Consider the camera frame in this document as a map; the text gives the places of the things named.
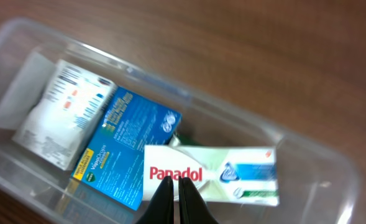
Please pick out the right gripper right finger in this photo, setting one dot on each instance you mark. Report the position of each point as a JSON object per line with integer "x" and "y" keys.
{"x": 193, "y": 209}

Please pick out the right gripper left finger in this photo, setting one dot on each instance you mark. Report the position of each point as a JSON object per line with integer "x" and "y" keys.
{"x": 161, "y": 207}

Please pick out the white Panadol box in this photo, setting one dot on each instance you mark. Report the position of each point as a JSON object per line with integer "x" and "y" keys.
{"x": 220, "y": 174}

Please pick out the blue VapoDrops box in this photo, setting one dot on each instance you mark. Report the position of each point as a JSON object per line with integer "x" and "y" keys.
{"x": 113, "y": 161}

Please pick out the green Zam-Buk box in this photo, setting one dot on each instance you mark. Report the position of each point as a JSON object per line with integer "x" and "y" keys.
{"x": 182, "y": 140}

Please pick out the clear plastic container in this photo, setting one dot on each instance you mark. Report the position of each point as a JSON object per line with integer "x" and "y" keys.
{"x": 315, "y": 184}

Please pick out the white Hansaplast plaster box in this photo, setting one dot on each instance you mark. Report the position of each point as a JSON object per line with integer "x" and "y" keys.
{"x": 60, "y": 124}

